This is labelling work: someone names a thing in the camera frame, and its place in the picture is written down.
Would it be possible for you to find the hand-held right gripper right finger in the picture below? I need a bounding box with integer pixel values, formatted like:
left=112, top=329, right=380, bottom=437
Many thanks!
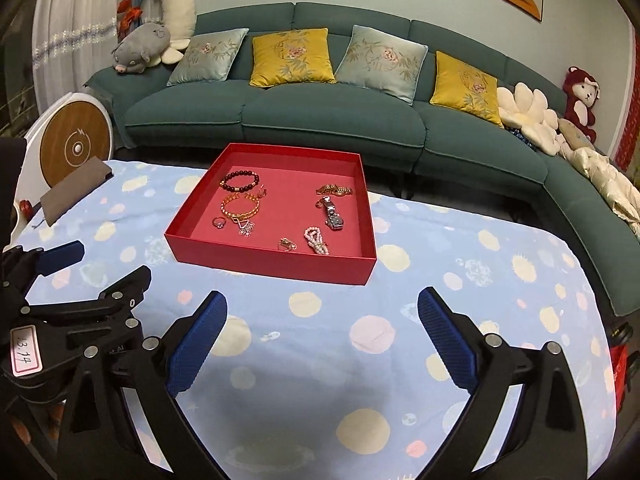
left=417, top=287, right=613, bottom=480

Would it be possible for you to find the grey plush animal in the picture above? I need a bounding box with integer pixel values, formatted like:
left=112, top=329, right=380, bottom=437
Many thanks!
left=111, top=21, right=172, bottom=77

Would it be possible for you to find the pearl bracelet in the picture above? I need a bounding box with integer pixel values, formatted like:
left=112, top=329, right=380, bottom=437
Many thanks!
left=302, top=226, right=332, bottom=256

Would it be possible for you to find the red monkey plush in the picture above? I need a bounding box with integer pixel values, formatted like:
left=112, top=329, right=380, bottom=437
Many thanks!
left=561, top=65, right=601, bottom=145

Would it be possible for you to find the white sheer curtain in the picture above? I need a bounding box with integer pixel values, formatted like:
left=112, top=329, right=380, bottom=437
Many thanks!
left=30, top=0, right=161, bottom=106

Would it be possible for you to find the light blue embroidered cushion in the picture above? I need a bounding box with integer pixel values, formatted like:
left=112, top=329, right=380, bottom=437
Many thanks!
left=166, top=27, right=250, bottom=87
left=334, top=24, right=430, bottom=106

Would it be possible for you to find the yellow embroidered cushion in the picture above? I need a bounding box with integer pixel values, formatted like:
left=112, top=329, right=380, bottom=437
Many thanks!
left=249, top=27, right=337, bottom=88
left=429, top=50, right=505, bottom=128

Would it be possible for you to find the teal sofa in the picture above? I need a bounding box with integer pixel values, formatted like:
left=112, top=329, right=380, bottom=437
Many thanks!
left=82, top=1, right=640, bottom=317

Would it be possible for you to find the dark bead bracelet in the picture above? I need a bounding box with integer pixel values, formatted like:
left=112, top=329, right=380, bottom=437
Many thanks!
left=220, top=170, right=261, bottom=194

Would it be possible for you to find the blue planet print blanket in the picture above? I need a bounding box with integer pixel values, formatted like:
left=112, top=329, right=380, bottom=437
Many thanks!
left=0, top=159, right=618, bottom=480

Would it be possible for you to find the cream quilted blanket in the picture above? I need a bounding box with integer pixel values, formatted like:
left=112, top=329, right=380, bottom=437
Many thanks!
left=559, top=146, right=640, bottom=241

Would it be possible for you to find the brown pouch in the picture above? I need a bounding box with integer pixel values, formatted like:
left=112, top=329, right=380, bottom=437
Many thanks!
left=40, top=156, right=115, bottom=227

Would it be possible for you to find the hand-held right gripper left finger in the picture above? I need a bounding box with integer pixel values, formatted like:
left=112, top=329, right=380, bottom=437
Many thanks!
left=55, top=290, right=228, bottom=480

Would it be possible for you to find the red bag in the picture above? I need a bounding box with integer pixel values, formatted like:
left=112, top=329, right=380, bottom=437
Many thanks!
left=607, top=344, right=630, bottom=406

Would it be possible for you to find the white flower cushion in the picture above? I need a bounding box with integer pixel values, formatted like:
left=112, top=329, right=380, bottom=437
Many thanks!
left=496, top=81, right=562, bottom=156

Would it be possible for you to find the white appliance with wooden disc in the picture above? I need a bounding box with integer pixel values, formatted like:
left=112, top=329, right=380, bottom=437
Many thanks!
left=10, top=91, right=115, bottom=241

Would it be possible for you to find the gold link bracelet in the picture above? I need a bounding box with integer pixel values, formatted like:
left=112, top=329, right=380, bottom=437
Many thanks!
left=221, top=192, right=262, bottom=221

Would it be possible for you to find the brown plush pillow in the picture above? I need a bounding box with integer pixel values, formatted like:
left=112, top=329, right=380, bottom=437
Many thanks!
left=557, top=119, right=596, bottom=151

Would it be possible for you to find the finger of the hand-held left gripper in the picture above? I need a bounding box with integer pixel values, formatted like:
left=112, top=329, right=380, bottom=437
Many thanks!
left=22, top=266, right=152, bottom=320
left=0, top=240, right=86, bottom=286

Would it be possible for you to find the red tray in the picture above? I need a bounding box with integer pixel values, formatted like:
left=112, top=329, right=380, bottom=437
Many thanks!
left=164, top=142, right=378, bottom=287

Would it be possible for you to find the red goldfish ornament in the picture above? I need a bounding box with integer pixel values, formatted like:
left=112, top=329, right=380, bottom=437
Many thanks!
left=116, top=0, right=143, bottom=36

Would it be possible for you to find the blue sequined cushion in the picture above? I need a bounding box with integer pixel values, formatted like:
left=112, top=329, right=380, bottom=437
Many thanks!
left=507, top=126, right=540, bottom=152

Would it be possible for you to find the white long plush toy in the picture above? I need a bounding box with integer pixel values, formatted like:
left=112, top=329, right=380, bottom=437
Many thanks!
left=150, top=0, right=197, bottom=65

